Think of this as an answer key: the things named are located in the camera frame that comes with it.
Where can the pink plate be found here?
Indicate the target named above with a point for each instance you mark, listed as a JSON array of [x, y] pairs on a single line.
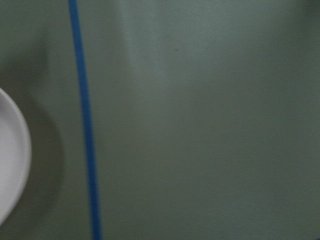
[[15, 155]]

